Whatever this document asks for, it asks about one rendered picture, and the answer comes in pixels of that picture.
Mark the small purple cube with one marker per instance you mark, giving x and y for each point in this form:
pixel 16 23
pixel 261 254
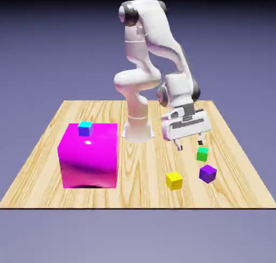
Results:
pixel 207 174

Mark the large magenta box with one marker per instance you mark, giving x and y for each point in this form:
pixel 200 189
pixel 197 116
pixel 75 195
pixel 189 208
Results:
pixel 88 159

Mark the small yellow cube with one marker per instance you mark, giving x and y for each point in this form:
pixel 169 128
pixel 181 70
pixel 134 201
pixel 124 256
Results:
pixel 174 181

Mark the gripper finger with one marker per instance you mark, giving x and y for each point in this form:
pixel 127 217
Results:
pixel 179 146
pixel 201 140

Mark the small green cube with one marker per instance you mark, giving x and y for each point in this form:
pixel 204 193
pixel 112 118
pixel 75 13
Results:
pixel 202 154

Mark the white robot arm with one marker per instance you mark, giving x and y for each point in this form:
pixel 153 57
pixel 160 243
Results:
pixel 155 34

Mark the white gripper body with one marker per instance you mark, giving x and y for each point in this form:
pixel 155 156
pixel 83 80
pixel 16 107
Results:
pixel 189 128

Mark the small cyan cube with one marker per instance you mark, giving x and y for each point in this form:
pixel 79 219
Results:
pixel 85 129

